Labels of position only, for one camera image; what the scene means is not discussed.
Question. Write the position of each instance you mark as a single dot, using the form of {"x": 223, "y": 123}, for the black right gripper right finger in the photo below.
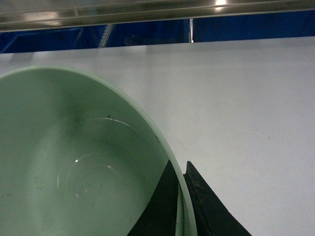
{"x": 211, "y": 216}

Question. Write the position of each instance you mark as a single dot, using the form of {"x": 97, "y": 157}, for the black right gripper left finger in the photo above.
{"x": 160, "y": 215}

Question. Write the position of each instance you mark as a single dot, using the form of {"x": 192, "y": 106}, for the stainless steel shelf frame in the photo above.
{"x": 22, "y": 15}

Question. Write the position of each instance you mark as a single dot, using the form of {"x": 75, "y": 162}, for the green bowl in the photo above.
{"x": 78, "y": 157}

